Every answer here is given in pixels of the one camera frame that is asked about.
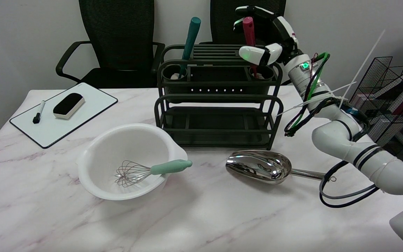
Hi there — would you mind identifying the green robot cable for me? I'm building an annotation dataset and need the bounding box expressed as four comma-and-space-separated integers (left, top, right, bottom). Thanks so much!
289, 52, 330, 131

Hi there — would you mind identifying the black mesh office chair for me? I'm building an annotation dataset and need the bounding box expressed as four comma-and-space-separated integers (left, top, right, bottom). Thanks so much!
199, 0, 298, 86
55, 0, 166, 89

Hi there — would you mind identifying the shiny steel scoop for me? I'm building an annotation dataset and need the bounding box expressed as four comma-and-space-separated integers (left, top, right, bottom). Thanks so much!
225, 150, 337, 185

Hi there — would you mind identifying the black looped cable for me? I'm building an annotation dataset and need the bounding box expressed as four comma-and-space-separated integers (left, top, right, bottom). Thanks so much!
319, 150, 403, 209

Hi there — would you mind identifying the white zip tie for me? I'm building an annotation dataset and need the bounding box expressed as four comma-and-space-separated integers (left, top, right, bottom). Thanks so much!
338, 29, 386, 110
276, 82, 357, 117

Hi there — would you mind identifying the black and white eraser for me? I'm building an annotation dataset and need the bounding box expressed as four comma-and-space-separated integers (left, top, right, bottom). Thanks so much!
53, 93, 85, 120

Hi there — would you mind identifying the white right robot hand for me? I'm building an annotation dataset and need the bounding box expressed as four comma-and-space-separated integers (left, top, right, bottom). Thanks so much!
233, 5, 300, 67

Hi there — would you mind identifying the dark green dish rack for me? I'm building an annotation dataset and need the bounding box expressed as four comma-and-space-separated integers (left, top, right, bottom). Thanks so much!
154, 44, 284, 151

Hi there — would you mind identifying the black wire mesh basket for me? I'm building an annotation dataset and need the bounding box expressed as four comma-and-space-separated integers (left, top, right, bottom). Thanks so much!
348, 56, 403, 165

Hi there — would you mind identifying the white mixing bowl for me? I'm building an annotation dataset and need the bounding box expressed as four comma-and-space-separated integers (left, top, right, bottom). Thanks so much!
77, 123, 189, 201

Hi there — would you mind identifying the black whiteboard marker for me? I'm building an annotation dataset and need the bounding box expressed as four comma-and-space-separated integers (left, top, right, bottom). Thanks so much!
32, 100, 47, 124

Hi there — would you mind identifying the grey looped cable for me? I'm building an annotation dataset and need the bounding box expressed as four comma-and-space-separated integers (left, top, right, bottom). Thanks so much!
322, 167, 377, 200

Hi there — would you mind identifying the pink sponge bottle brush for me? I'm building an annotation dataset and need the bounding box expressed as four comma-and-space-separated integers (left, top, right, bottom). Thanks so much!
242, 16, 274, 81

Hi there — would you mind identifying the small whiteboard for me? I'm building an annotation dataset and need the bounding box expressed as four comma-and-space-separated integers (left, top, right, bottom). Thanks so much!
9, 82, 119, 149

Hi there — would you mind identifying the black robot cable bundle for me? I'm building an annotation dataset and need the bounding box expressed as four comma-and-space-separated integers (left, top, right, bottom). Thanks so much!
284, 52, 372, 138

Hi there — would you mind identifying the whisk with mint handle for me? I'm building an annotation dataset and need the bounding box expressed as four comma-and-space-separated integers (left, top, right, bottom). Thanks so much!
114, 159, 193, 188

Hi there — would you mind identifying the teal sponge bottle brush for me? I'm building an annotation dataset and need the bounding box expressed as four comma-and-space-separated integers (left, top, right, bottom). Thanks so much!
171, 17, 202, 81

